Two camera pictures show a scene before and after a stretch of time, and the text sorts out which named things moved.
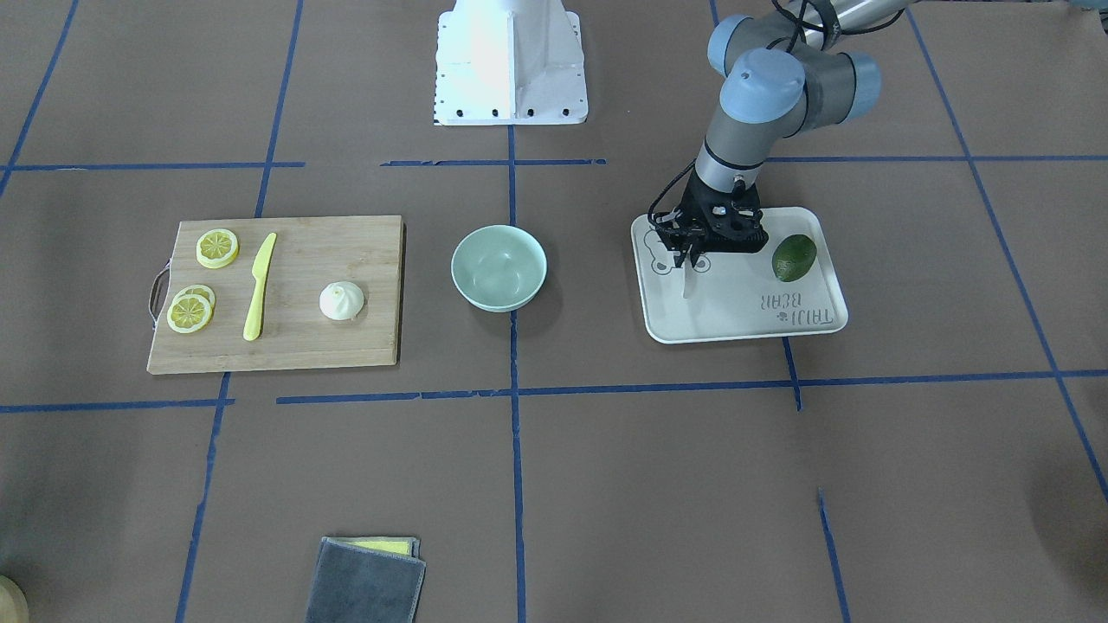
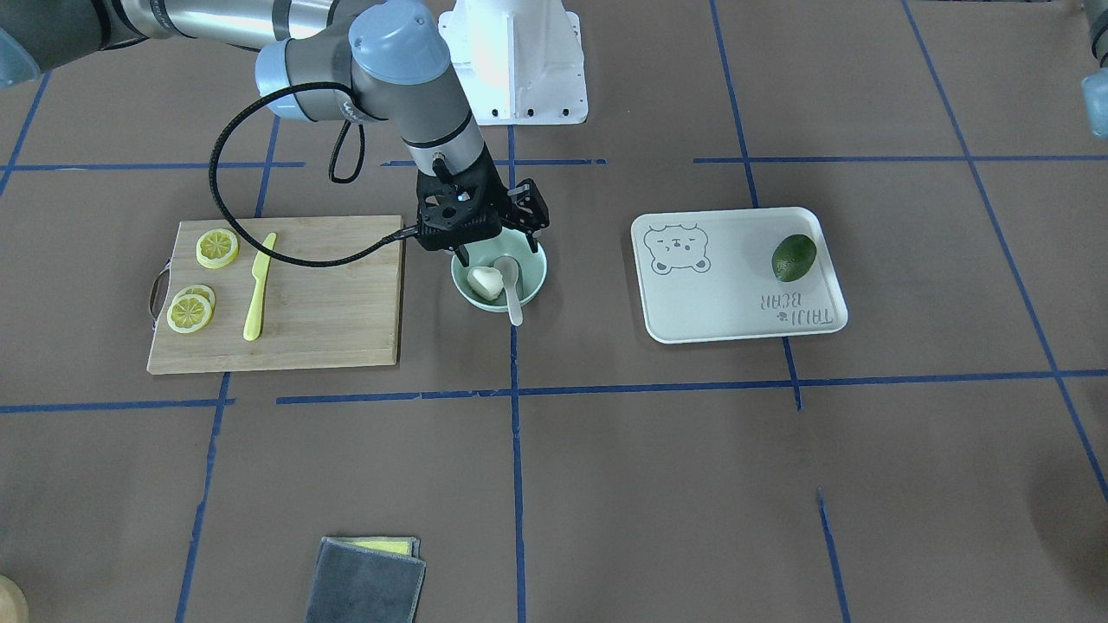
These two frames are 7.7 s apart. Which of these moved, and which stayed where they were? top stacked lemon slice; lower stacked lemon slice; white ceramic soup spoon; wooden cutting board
Moved: white ceramic soup spoon
Stayed: wooden cutting board; lower stacked lemon slice; top stacked lemon slice
